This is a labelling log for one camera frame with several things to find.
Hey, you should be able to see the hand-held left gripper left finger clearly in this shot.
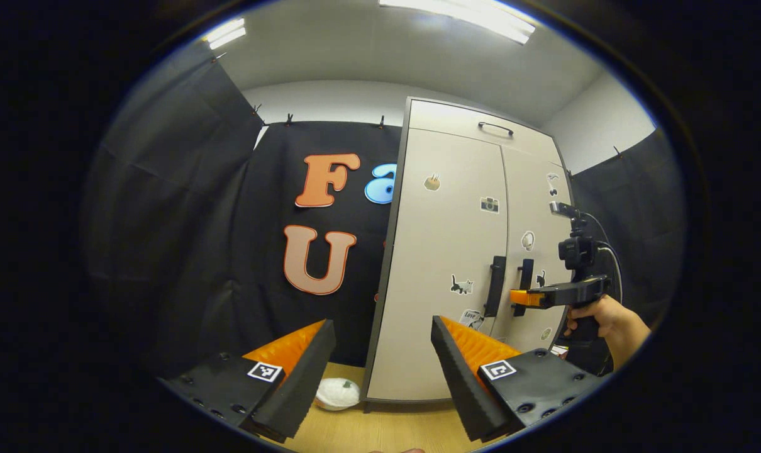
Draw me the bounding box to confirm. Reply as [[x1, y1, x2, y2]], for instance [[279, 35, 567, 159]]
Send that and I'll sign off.
[[158, 318, 336, 444]]

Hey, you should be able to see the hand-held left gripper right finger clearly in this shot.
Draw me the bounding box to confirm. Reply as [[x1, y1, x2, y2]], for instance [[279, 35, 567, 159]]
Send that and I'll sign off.
[[430, 315, 605, 443]]

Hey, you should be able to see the black door handle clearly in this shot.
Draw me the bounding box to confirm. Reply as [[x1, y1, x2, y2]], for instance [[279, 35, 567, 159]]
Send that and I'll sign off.
[[513, 259, 535, 317], [484, 255, 507, 318]]

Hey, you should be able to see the grey door with cherry sticker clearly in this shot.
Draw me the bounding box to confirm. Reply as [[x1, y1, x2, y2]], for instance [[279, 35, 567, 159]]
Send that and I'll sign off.
[[491, 146, 573, 353]]

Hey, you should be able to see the grey door with camera sticker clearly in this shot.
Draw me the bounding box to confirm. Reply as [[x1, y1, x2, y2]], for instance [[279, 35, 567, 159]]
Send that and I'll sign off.
[[366, 128, 509, 401]]

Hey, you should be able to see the grey double-door shoe cabinet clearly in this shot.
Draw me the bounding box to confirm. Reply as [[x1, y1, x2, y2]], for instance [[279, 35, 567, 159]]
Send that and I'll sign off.
[[362, 96, 576, 413]]

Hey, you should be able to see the grey cabinet top flap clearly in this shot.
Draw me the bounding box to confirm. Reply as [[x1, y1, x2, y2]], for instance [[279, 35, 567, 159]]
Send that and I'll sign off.
[[408, 98, 564, 165]]

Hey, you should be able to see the white round bowl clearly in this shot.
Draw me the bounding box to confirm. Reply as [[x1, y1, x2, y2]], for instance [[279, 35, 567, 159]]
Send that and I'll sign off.
[[314, 377, 360, 411]]

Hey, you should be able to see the large ceiling light panel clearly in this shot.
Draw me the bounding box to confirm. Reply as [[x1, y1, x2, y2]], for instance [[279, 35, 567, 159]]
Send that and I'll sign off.
[[379, 0, 537, 45]]

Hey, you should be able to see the small ceiling light panel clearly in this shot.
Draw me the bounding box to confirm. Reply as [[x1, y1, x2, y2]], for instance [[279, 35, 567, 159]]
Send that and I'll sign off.
[[203, 18, 247, 51]]

